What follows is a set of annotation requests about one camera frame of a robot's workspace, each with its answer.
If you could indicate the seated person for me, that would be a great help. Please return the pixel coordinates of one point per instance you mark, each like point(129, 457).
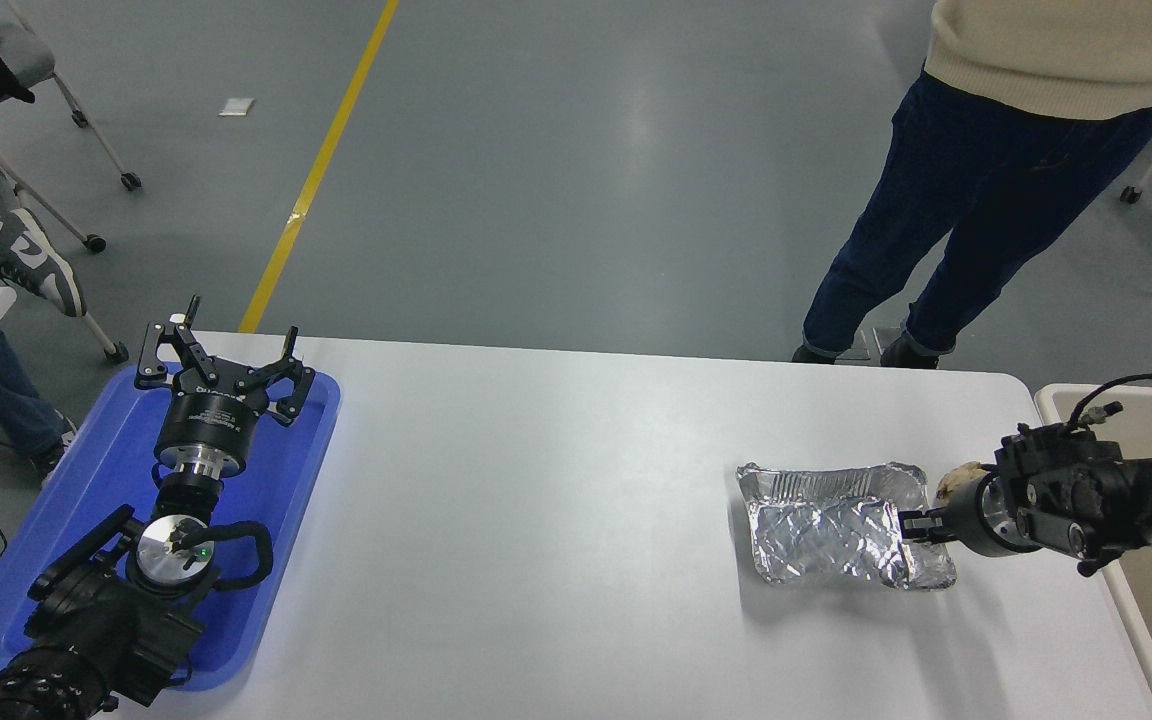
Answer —
point(36, 262)

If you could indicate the white paper scrap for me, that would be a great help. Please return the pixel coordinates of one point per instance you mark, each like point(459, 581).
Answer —
point(236, 107)

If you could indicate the silver foil tray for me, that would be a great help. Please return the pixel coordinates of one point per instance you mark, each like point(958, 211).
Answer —
point(826, 530)

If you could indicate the crumpled tan paper ball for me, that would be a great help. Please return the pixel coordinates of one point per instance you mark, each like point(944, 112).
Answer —
point(956, 480)

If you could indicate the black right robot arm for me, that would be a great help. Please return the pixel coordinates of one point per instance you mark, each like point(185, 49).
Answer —
point(1106, 500)

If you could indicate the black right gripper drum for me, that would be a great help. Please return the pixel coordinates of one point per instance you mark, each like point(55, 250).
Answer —
point(966, 520)

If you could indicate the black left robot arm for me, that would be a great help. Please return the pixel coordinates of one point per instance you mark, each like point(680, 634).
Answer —
point(96, 620)

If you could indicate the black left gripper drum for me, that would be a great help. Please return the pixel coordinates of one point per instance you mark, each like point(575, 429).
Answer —
point(211, 418)

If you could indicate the blue plastic tray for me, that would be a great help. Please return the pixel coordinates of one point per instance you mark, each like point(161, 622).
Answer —
point(266, 500)

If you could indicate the standing person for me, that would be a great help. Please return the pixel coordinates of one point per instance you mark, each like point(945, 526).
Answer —
point(976, 180)

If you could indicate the grey wheeled chair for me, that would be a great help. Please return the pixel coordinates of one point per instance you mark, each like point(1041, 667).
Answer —
point(31, 55)

